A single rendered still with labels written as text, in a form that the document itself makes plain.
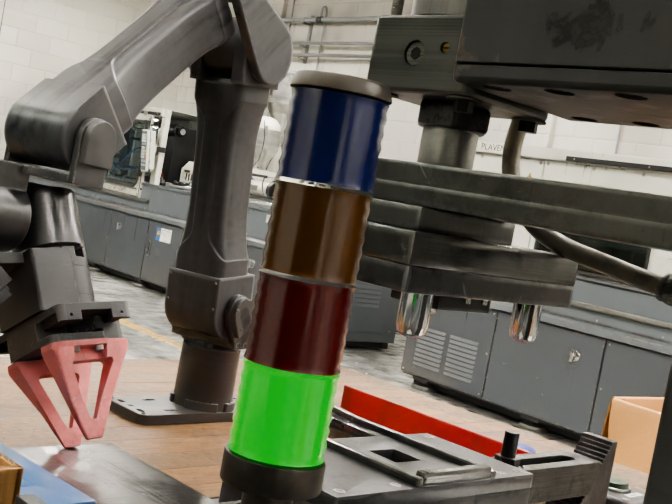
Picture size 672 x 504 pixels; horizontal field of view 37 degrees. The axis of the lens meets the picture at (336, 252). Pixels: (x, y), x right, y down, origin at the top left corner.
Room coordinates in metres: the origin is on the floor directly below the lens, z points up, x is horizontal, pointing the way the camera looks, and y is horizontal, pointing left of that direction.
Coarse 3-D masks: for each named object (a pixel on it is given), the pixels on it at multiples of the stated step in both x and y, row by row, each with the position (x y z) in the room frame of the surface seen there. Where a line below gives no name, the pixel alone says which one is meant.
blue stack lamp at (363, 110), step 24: (312, 96) 0.37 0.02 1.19; (336, 96) 0.37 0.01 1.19; (360, 96) 0.37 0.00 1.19; (288, 120) 0.38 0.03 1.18; (312, 120) 0.37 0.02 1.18; (336, 120) 0.37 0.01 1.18; (360, 120) 0.37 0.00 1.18; (384, 120) 0.38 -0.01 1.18; (288, 144) 0.37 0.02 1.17; (312, 144) 0.37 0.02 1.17; (336, 144) 0.37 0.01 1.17; (360, 144) 0.37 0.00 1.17; (288, 168) 0.37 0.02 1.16; (312, 168) 0.37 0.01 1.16; (336, 168) 0.37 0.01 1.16; (360, 168) 0.37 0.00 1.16
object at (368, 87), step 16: (304, 80) 0.37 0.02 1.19; (320, 80) 0.37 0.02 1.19; (336, 80) 0.37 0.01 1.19; (352, 80) 0.37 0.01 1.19; (368, 80) 0.37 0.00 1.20; (368, 96) 0.37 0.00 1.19; (384, 96) 0.37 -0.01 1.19; (224, 448) 0.38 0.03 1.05; (224, 464) 0.38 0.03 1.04; (240, 464) 0.37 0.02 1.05; (256, 464) 0.37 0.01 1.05; (272, 464) 0.37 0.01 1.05; (224, 480) 0.37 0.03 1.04; (240, 480) 0.37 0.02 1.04; (256, 480) 0.37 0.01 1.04; (272, 480) 0.37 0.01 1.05; (288, 480) 0.37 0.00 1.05; (304, 480) 0.37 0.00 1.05; (320, 480) 0.38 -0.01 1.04; (256, 496) 0.38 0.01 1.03; (272, 496) 0.37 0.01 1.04; (288, 496) 0.37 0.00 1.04; (304, 496) 0.37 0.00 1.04
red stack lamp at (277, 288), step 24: (264, 288) 0.37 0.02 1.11; (288, 288) 0.37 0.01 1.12; (312, 288) 0.37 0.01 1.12; (336, 288) 0.37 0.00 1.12; (264, 312) 0.37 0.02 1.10; (288, 312) 0.37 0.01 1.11; (312, 312) 0.37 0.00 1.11; (336, 312) 0.37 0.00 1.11; (264, 336) 0.37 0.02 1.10; (288, 336) 0.37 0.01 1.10; (312, 336) 0.37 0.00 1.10; (336, 336) 0.37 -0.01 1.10; (264, 360) 0.37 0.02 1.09; (288, 360) 0.37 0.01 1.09; (312, 360) 0.37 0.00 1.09; (336, 360) 0.38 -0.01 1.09
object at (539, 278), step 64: (448, 128) 0.65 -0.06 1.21; (384, 192) 0.65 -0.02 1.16; (448, 192) 0.61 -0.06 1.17; (512, 192) 0.58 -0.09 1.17; (576, 192) 0.55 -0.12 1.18; (640, 192) 0.53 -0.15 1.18; (384, 256) 0.59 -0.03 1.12; (448, 256) 0.60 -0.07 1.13; (512, 256) 0.65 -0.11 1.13; (512, 320) 0.69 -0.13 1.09
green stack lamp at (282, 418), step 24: (240, 384) 0.38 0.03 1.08; (264, 384) 0.37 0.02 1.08; (288, 384) 0.37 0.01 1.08; (312, 384) 0.37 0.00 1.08; (336, 384) 0.38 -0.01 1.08; (240, 408) 0.37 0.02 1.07; (264, 408) 0.37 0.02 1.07; (288, 408) 0.37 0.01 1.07; (312, 408) 0.37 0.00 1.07; (240, 432) 0.37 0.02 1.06; (264, 432) 0.37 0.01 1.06; (288, 432) 0.37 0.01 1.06; (312, 432) 0.37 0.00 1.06; (264, 456) 0.37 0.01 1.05; (288, 456) 0.37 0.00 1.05; (312, 456) 0.37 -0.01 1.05
